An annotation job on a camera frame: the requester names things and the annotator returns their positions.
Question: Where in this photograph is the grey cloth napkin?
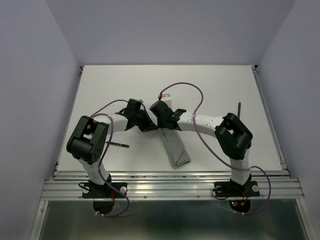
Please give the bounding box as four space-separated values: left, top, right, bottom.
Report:
159 128 191 170

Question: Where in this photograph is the black handled knife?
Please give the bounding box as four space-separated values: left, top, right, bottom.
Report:
237 102 242 119

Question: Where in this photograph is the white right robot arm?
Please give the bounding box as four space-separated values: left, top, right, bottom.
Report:
149 100 253 195

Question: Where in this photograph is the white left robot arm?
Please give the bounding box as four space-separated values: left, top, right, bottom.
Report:
66 98 158 197

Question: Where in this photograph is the black handled fork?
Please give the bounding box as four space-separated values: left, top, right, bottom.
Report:
109 142 130 148

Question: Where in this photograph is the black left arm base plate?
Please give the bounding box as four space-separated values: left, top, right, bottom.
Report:
78 181 127 199

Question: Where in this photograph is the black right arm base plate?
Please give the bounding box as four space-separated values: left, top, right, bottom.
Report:
213 180 260 198

